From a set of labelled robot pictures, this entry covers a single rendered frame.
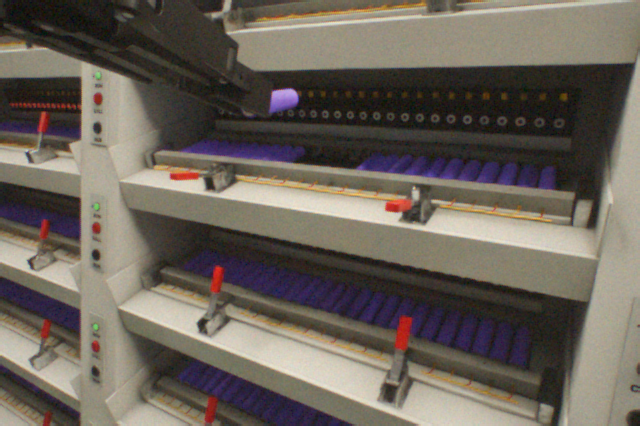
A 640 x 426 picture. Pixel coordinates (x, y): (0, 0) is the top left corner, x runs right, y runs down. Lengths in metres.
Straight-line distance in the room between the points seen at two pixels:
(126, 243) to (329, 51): 0.43
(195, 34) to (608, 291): 0.36
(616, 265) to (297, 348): 0.36
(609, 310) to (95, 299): 0.69
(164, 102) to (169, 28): 0.51
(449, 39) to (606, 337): 0.29
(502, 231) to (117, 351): 0.60
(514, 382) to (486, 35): 0.34
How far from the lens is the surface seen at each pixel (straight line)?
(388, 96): 0.60
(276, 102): 0.38
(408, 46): 0.45
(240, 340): 0.59
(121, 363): 0.79
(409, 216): 0.44
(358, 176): 0.49
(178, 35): 0.25
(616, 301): 0.41
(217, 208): 0.56
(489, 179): 0.49
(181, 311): 0.68
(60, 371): 0.98
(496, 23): 0.43
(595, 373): 0.43
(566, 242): 0.42
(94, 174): 0.74
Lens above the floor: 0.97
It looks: 9 degrees down
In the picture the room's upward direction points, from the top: 5 degrees clockwise
